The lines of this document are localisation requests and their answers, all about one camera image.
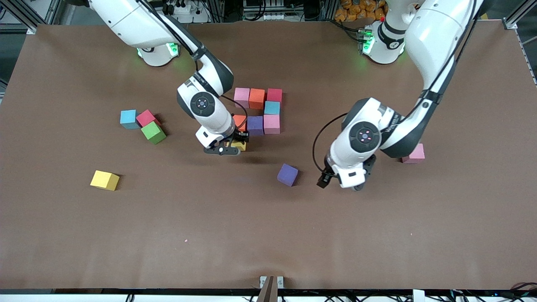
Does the pink foam cube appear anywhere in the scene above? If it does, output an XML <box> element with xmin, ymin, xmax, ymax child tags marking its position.
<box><xmin>234</xmin><ymin>87</ymin><xmax>251</xmax><ymax>109</ymax></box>
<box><xmin>402</xmin><ymin>143</ymin><xmax>425</xmax><ymax>164</ymax></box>
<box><xmin>263</xmin><ymin>114</ymin><xmax>281</xmax><ymax>135</ymax></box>

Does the green foam cube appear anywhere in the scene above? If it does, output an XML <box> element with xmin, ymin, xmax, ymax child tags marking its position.
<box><xmin>141</xmin><ymin>121</ymin><xmax>167</xmax><ymax>145</ymax></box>

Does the grey electronics box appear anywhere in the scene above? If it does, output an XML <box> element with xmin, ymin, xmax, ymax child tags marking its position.
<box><xmin>242</xmin><ymin>0</ymin><xmax>287</xmax><ymax>21</ymax></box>

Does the white power strip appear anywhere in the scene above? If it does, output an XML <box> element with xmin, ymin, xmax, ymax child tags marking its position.
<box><xmin>162</xmin><ymin>0</ymin><xmax>210</xmax><ymax>24</ymax></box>

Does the orange snack bag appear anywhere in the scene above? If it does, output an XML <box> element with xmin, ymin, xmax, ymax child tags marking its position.
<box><xmin>334</xmin><ymin>0</ymin><xmax>388</xmax><ymax>22</ymax></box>

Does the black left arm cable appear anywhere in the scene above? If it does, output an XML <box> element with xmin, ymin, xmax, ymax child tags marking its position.
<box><xmin>312</xmin><ymin>112</ymin><xmax>349</xmax><ymax>173</ymax></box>

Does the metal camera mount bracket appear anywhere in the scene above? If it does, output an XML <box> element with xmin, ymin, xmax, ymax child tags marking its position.
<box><xmin>257</xmin><ymin>275</ymin><xmax>285</xmax><ymax>302</ymax></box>

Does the aluminium frame profile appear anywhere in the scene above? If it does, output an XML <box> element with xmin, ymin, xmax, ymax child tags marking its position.
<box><xmin>503</xmin><ymin>0</ymin><xmax>537</xmax><ymax>31</ymax></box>
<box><xmin>0</xmin><ymin>0</ymin><xmax>63</xmax><ymax>35</ymax></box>

